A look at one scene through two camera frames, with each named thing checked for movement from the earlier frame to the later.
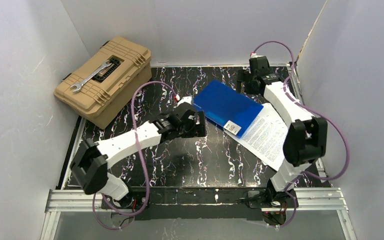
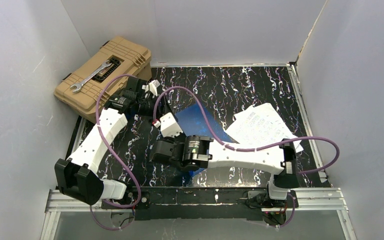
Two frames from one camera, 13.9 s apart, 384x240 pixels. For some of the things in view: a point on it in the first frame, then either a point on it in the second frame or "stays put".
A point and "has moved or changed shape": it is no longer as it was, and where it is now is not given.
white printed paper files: (265, 137) stays put
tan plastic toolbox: (94, 90) stays put
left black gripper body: (198, 122) → (140, 88)
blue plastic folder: (230, 109) has moved or changed shape
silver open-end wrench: (79, 85) stays put
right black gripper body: (242, 81) → (158, 150)
